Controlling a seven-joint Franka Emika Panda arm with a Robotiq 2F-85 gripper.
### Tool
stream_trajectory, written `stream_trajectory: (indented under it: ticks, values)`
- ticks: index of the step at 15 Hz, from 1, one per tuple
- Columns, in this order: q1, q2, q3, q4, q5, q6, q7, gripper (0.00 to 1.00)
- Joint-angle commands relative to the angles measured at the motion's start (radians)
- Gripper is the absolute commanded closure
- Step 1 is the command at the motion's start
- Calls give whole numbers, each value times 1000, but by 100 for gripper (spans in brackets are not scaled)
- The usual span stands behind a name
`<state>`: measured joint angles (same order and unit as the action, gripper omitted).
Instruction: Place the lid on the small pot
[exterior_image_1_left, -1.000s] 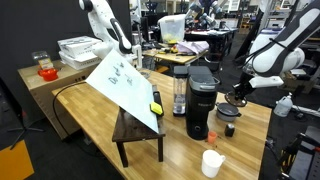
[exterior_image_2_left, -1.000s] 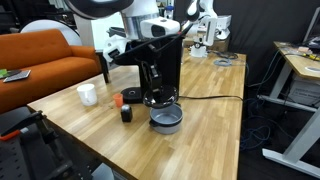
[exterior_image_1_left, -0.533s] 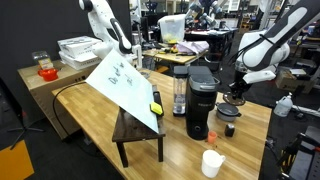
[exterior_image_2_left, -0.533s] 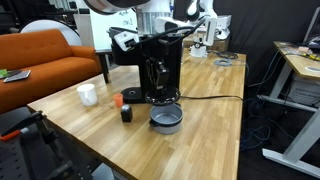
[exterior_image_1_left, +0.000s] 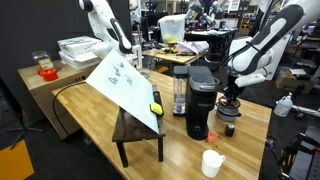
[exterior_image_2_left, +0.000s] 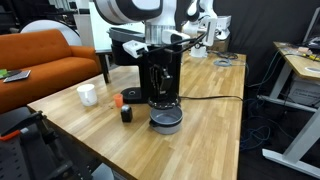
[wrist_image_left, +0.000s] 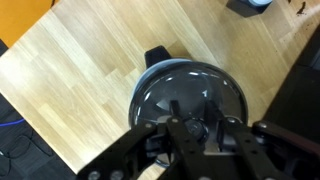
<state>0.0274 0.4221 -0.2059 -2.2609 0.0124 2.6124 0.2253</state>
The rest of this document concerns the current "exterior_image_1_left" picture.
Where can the white handwritten whiteboard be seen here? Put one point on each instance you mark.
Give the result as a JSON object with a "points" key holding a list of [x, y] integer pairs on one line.
{"points": [[126, 90]]}

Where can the black tripod stand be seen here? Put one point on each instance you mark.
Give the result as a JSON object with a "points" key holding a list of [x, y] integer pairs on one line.
{"points": [[24, 128]]}

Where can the small orange cup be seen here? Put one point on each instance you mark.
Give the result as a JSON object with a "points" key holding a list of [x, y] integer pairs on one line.
{"points": [[212, 137]]}

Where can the purple cloth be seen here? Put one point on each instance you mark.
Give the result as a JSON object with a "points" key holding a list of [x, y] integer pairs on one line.
{"points": [[192, 46]]}

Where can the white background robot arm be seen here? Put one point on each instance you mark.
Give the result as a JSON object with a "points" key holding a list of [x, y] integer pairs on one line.
{"points": [[116, 33]]}

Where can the wooden table white frame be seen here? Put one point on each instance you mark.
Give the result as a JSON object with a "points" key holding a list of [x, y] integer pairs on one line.
{"points": [[173, 58]]}

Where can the black perforated metal cart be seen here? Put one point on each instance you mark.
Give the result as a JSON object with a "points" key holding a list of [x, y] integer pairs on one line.
{"points": [[303, 163]]}

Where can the white plastic measuring cup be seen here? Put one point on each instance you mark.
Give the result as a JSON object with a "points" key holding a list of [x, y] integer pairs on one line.
{"points": [[211, 163]]}

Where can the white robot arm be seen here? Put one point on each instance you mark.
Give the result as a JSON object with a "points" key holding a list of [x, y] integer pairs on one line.
{"points": [[266, 43]]}

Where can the black coffee machine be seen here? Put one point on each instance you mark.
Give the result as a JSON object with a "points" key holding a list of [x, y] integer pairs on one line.
{"points": [[200, 110]]}

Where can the orange floor mat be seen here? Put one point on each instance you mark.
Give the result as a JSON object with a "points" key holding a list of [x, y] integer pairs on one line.
{"points": [[15, 163]]}

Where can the red bowl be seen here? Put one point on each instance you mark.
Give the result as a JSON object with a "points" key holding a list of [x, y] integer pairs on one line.
{"points": [[48, 74]]}

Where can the small black pod container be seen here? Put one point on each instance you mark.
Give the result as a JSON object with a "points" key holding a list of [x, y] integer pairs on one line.
{"points": [[229, 130]]}

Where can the flat white box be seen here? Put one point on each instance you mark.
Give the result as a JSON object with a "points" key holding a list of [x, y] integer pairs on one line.
{"points": [[78, 62], [76, 45]]}

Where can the clear plastic storage bin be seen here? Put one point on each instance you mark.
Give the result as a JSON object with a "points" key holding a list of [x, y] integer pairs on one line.
{"points": [[171, 30]]}

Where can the white spray bottle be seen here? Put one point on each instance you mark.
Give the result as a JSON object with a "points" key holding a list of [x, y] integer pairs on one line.
{"points": [[283, 106]]}

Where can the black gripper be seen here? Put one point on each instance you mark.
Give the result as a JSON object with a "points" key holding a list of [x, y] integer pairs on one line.
{"points": [[235, 88]]}

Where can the grey background robot arm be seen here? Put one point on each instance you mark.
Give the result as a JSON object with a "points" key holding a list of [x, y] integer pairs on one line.
{"points": [[206, 18]]}

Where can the small grey pot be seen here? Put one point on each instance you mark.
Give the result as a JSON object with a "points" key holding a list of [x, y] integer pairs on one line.
{"points": [[228, 116]]}

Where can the large cardboard box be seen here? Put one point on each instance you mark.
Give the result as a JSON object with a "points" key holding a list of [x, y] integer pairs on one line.
{"points": [[43, 95]]}

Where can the small cardboard box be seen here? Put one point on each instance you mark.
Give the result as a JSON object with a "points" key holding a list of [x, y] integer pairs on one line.
{"points": [[286, 81]]}

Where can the dark wooden stool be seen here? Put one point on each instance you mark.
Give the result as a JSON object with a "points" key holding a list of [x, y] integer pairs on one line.
{"points": [[133, 129]]}

